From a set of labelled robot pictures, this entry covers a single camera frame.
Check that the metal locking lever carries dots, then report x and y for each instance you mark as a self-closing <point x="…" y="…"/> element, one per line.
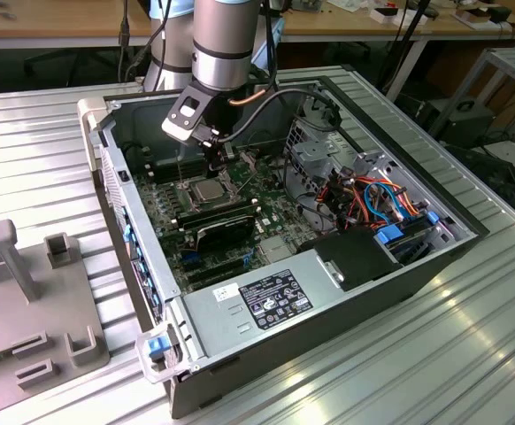
<point x="179" y="166"/>
<point x="248" y="179"/>

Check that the silver CPU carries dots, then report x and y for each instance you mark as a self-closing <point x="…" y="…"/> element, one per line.
<point x="209" y="190"/>

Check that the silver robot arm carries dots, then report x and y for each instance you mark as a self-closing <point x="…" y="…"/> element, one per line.
<point x="222" y="44"/>

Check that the black RAM slot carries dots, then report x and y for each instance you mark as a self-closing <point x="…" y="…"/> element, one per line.
<point x="222" y="217"/>
<point x="215" y="210"/>
<point x="169" y="174"/>
<point x="169" y="168"/>
<point x="169" y="179"/>
<point x="169" y="163"/>

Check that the CPU socket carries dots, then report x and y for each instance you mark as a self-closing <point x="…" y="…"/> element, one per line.
<point x="189" y="191"/>

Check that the silver drive cage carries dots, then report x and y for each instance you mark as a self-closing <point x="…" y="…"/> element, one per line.
<point x="315" y="152"/>

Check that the green motherboard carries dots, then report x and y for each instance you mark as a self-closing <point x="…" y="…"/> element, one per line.
<point x="284" y="210"/>

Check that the black graphics card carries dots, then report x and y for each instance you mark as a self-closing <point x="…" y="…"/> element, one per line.
<point x="222" y="234"/>

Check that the white box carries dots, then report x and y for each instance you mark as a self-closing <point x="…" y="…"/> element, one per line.
<point x="379" y="17"/>

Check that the wooden desk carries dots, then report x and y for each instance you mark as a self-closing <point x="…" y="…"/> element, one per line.
<point x="63" y="20"/>

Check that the silver power supply unit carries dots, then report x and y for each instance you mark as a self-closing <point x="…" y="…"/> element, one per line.
<point x="222" y="319"/>

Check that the hard disk in blue carrier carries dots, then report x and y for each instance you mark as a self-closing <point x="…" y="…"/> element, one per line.
<point x="390" y="234"/>

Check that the black equipment box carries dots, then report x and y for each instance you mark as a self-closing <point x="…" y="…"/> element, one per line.
<point x="465" y="121"/>

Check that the blue case latch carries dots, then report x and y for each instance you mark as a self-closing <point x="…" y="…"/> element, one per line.
<point x="156" y="347"/>

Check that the black PC case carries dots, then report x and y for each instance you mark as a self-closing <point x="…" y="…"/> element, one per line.
<point x="350" y="336"/>

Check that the grey parts rack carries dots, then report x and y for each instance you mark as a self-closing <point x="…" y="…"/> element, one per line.
<point x="40" y="301"/>

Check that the black mesh panel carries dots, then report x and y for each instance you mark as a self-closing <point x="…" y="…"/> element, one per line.
<point x="492" y="177"/>

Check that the grey metal rack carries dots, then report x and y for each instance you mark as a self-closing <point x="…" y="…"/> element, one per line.
<point x="505" y="62"/>

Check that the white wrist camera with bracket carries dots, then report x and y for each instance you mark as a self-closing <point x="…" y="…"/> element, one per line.
<point x="182" y="126"/>

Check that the black plastic air duct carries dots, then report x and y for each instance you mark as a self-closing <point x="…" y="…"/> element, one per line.
<point x="350" y="259"/>

